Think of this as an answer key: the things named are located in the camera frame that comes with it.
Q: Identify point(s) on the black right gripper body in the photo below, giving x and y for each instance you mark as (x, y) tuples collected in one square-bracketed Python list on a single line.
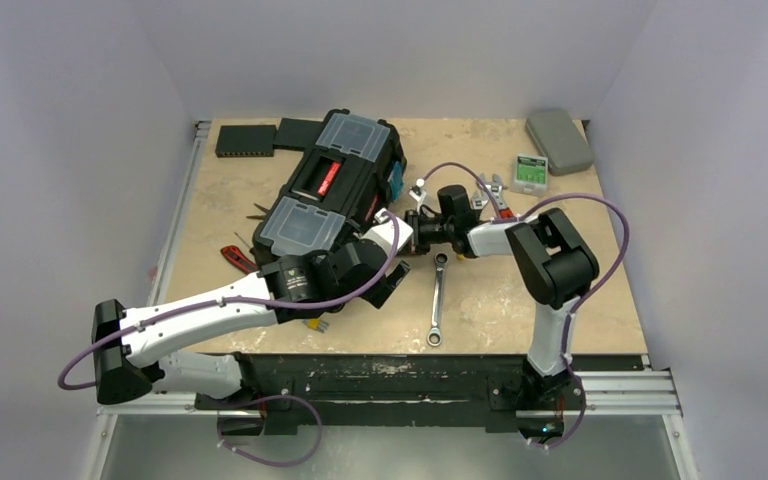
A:
[(414, 227)]

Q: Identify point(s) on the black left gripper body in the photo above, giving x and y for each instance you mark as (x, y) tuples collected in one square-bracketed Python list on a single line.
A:
[(377, 293)]

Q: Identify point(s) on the black plastic toolbox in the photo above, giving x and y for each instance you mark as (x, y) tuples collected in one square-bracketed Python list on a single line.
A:
[(352, 168)]

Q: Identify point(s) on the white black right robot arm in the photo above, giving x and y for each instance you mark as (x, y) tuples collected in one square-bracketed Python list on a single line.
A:
[(556, 265)]

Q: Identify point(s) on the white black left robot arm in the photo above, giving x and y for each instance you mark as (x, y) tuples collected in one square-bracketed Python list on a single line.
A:
[(136, 351)]

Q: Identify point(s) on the small black adjustable wrench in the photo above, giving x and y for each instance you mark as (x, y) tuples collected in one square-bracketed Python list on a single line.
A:
[(478, 201)]

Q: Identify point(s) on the silver ratchet wrench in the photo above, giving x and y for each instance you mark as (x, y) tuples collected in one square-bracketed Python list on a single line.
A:
[(435, 336)]

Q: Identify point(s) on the green white bit box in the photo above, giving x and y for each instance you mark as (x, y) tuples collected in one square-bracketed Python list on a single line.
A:
[(530, 175)]

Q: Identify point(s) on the grey plastic case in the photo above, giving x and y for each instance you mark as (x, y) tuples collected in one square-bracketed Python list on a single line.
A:
[(558, 138)]

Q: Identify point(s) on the black flat box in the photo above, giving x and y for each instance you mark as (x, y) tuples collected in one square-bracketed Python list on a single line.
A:
[(296, 134)]

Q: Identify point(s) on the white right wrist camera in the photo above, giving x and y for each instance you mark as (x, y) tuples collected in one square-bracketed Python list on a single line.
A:
[(418, 192)]

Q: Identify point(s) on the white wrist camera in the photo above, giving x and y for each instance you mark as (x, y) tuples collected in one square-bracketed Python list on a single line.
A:
[(418, 192), (388, 231)]

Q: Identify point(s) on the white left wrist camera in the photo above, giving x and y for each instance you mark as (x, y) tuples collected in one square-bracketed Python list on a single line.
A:
[(388, 231)]

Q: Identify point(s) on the red handled adjustable wrench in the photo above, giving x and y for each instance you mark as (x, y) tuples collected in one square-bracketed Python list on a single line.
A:
[(494, 189)]

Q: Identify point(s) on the red black wire stripper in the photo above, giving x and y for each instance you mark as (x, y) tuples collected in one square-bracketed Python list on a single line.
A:
[(236, 257)]

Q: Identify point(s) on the black network switch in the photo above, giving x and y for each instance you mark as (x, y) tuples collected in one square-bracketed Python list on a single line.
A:
[(236, 141)]

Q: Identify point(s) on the aluminium frame rail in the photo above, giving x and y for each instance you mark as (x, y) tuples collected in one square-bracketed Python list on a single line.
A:
[(159, 265)]

